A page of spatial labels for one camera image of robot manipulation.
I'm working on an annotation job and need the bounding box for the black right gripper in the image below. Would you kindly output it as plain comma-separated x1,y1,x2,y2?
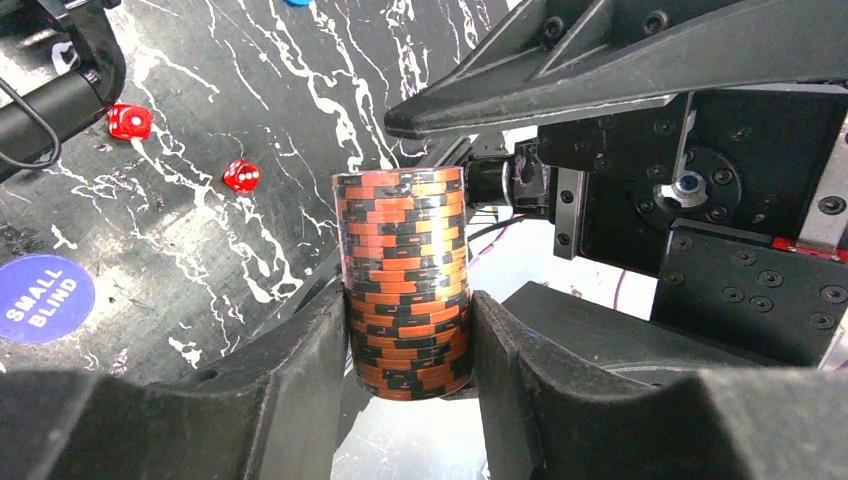
384,1,847,368

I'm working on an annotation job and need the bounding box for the orange black chip roll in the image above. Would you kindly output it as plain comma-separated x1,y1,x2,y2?
332,167,474,401

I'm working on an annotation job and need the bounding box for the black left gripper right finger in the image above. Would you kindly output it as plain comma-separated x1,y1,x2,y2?
472,282,847,479

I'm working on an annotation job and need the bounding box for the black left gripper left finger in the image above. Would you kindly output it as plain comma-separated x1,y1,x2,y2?
1,282,347,479

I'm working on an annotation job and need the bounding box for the red die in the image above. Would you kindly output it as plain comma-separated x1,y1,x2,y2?
108,103,153,140
222,158,261,193

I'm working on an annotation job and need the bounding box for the black poker set case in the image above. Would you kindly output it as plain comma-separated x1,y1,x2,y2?
1,1,127,180

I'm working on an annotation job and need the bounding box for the purple small blind button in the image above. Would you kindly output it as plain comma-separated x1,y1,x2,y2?
1,254,96,344

